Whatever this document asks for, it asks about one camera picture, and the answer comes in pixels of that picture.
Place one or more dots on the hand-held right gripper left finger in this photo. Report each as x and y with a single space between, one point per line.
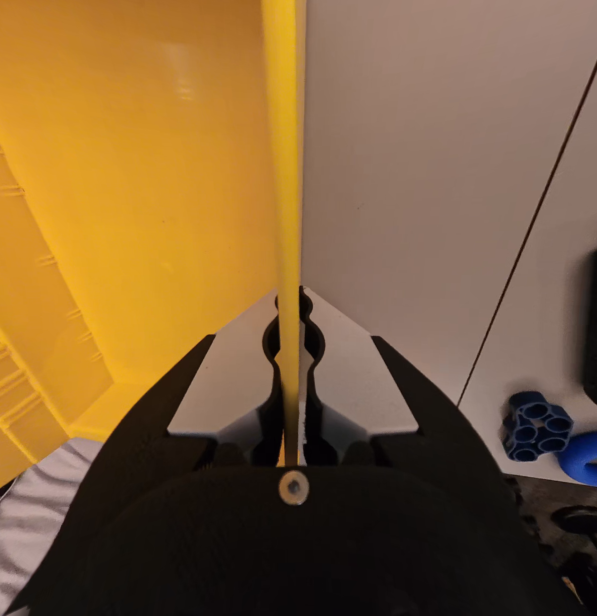
231 380

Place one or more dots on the yellow plastic bin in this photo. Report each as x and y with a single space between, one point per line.
134 192

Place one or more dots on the black round disc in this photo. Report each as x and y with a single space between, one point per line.
580 519

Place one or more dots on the black oblong device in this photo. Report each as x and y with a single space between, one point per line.
595 332

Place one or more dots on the grey cloth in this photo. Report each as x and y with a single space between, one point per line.
24 529

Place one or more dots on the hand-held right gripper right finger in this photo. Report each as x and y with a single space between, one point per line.
356 380

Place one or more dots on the blue hexagonal tube holder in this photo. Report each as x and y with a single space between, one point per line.
536 426

